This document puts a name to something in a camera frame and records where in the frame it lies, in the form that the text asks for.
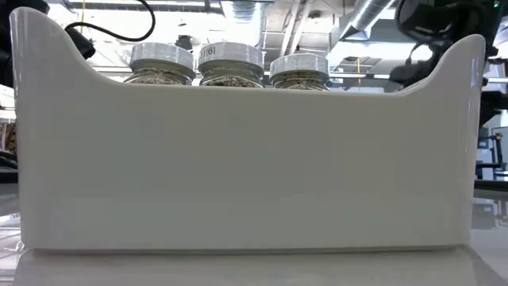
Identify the black ceiling dome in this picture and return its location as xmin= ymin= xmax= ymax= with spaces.
xmin=176 ymin=34 xmax=194 ymax=51

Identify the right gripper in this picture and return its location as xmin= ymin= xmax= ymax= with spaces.
xmin=389 ymin=41 xmax=444 ymax=87

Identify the white-lidded bagel seasoning jar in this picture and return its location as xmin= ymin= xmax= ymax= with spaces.
xmin=123 ymin=41 xmax=198 ymax=87
xmin=197 ymin=41 xmax=266 ymax=89
xmin=268 ymin=52 xmax=331 ymax=92

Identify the black equipment stand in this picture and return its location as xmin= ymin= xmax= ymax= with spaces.
xmin=475 ymin=126 xmax=508 ymax=180

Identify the pale grey plastic bin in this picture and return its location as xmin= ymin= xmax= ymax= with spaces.
xmin=10 ymin=6 xmax=487 ymax=251

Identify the black background furniture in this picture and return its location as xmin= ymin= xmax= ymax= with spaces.
xmin=0 ymin=153 xmax=19 ymax=184

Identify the long ceiling light bar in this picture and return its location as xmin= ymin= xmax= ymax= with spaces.
xmin=93 ymin=65 xmax=398 ymax=80

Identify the slanted silver duct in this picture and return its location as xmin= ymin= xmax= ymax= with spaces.
xmin=317 ymin=0 xmax=398 ymax=72

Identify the ribbed silver duct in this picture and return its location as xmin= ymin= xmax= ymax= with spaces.
xmin=221 ymin=0 xmax=265 ymax=44

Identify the brown object beyond table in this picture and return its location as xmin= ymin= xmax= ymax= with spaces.
xmin=0 ymin=121 xmax=17 ymax=156

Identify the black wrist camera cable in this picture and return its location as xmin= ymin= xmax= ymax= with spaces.
xmin=63 ymin=0 xmax=156 ymax=43

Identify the black background table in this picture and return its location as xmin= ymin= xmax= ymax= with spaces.
xmin=474 ymin=179 xmax=508 ymax=191

